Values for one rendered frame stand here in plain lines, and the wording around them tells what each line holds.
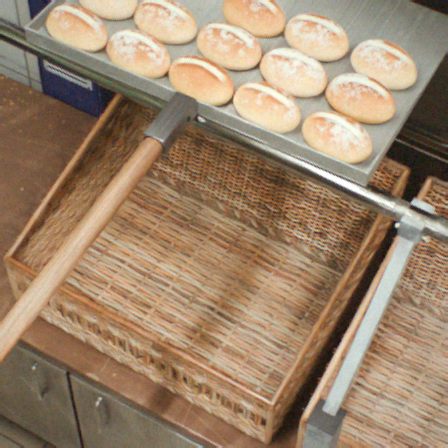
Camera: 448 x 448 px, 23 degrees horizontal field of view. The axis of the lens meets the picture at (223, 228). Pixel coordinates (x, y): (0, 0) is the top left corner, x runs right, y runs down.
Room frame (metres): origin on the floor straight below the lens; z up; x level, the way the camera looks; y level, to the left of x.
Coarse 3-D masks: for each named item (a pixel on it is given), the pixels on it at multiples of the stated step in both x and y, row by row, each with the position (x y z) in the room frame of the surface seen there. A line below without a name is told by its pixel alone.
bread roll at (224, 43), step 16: (208, 32) 1.13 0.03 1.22; (224, 32) 1.12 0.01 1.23; (240, 32) 1.12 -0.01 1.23; (208, 48) 1.11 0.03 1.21; (224, 48) 1.10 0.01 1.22; (240, 48) 1.10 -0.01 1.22; (256, 48) 1.11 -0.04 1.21; (224, 64) 1.09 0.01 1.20; (240, 64) 1.09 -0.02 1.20; (256, 64) 1.10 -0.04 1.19
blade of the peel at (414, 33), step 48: (144, 0) 1.24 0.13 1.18; (192, 0) 1.24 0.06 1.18; (288, 0) 1.25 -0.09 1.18; (336, 0) 1.25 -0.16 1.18; (384, 0) 1.25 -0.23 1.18; (48, 48) 1.13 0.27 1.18; (192, 48) 1.14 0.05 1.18; (432, 48) 1.15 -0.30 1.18; (288, 144) 0.95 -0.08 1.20; (384, 144) 0.95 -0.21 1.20
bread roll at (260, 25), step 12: (228, 0) 1.20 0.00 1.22; (240, 0) 1.19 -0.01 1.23; (252, 0) 1.18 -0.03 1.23; (264, 0) 1.19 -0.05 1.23; (228, 12) 1.19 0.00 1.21; (240, 12) 1.18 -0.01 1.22; (252, 12) 1.17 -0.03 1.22; (264, 12) 1.17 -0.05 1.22; (276, 12) 1.17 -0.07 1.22; (240, 24) 1.17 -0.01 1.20; (252, 24) 1.16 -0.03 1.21; (264, 24) 1.16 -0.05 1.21; (276, 24) 1.16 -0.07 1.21; (264, 36) 1.16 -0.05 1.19
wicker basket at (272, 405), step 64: (128, 128) 1.38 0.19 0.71; (192, 128) 1.37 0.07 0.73; (64, 192) 1.20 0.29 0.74; (192, 192) 1.32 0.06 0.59; (256, 192) 1.27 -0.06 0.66; (128, 256) 1.16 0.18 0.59; (192, 256) 1.16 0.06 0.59; (256, 256) 1.17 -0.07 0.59; (320, 256) 1.17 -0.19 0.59; (64, 320) 0.99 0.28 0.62; (128, 320) 1.02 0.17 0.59; (192, 320) 1.02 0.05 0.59; (256, 320) 1.03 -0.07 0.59; (320, 320) 0.92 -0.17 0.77; (192, 384) 0.86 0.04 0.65; (256, 384) 0.89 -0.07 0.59
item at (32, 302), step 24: (144, 144) 0.93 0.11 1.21; (144, 168) 0.89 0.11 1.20; (120, 192) 0.85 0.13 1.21; (96, 216) 0.81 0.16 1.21; (72, 240) 0.77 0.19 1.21; (48, 264) 0.73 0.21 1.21; (72, 264) 0.74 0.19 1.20; (48, 288) 0.70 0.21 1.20; (24, 312) 0.66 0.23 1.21; (0, 336) 0.63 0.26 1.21; (0, 360) 0.60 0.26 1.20
